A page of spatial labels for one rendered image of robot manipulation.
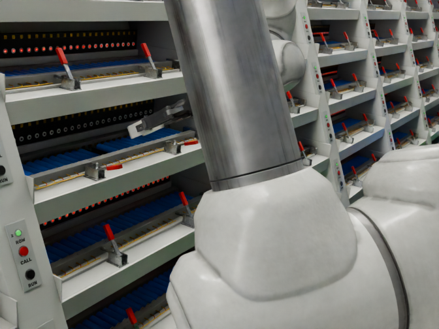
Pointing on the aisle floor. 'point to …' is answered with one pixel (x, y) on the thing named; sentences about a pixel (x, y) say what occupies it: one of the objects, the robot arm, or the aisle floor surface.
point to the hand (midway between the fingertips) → (145, 126)
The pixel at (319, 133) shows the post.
